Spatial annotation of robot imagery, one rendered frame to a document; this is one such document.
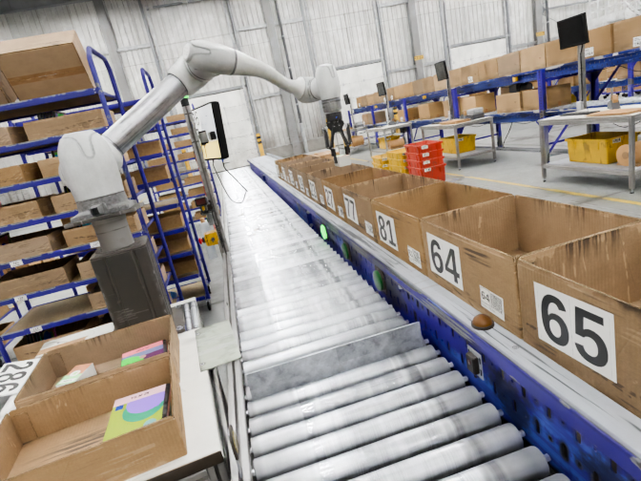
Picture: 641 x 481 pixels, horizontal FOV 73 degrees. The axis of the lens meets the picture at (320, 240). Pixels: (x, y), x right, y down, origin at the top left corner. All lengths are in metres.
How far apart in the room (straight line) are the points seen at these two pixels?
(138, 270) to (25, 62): 1.59
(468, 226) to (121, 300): 1.14
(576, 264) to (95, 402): 1.14
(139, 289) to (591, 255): 1.31
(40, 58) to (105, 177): 1.38
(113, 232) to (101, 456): 0.79
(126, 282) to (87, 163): 0.40
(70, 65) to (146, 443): 2.22
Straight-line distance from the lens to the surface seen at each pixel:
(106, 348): 1.57
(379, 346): 1.16
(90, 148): 1.58
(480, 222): 1.28
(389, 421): 0.97
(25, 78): 2.92
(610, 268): 1.01
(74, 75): 2.87
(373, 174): 2.37
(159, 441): 1.02
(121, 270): 1.59
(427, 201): 1.63
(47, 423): 1.33
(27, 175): 2.88
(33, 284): 2.98
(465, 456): 0.90
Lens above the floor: 1.36
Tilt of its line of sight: 16 degrees down
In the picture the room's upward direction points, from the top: 12 degrees counter-clockwise
